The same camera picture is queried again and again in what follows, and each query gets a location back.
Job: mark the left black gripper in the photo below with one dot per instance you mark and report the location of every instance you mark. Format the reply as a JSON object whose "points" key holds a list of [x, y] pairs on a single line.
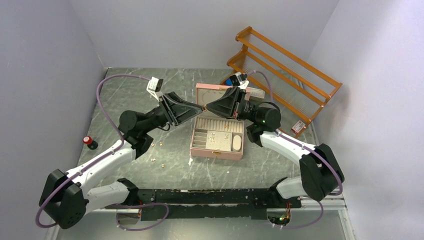
{"points": [[179, 110]]}

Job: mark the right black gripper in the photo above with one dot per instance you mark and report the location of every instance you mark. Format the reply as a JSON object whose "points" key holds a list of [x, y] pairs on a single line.
{"points": [[224, 106]]}

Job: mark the pink jewelry box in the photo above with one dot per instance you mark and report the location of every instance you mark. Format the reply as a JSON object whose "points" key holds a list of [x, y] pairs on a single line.
{"points": [[200, 145]]}

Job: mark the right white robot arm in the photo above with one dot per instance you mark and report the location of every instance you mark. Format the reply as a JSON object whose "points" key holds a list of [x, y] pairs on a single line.
{"points": [[320, 174]]}

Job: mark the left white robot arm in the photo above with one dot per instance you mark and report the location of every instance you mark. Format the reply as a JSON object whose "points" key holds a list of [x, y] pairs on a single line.
{"points": [[68, 196]]}

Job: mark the thin silver bangle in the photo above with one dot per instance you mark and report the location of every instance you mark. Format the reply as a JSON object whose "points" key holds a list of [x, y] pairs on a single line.
{"points": [[165, 127]]}

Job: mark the blue box left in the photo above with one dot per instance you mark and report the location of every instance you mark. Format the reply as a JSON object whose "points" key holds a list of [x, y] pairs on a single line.
{"points": [[228, 81]]}

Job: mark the white flat carton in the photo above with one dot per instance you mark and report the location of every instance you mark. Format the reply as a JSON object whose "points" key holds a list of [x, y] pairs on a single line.
{"points": [[255, 94]]}

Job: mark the crystal drop earring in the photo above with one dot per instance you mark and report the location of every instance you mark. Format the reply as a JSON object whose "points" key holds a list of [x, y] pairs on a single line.
{"points": [[212, 136]]}

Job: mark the white oval pillow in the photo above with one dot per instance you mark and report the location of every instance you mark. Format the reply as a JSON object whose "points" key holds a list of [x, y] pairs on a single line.
{"points": [[236, 145]]}

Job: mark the small red white box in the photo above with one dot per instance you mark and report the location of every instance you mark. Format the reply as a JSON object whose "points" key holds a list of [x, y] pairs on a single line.
{"points": [[298, 127]]}

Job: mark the orange wooden rack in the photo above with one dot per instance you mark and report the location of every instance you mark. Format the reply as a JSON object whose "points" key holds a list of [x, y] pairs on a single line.
{"points": [[301, 89]]}

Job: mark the red emergency stop button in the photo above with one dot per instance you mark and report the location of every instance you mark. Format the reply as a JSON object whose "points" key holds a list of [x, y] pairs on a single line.
{"points": [[90, 143]]}

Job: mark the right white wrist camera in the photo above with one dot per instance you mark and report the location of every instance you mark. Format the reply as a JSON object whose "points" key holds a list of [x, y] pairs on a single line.
{"points": [[239, 79]]}

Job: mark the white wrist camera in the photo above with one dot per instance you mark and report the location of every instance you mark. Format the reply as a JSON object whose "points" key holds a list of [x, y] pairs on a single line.
{"points": [[239, 79], [154, 87]]}

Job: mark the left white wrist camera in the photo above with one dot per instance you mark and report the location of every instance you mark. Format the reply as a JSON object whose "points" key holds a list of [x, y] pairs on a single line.
{"points": [[154, 87]]}

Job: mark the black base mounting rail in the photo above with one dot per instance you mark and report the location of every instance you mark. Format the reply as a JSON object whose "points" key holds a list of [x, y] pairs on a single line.
{"points": [[250, 203]]}

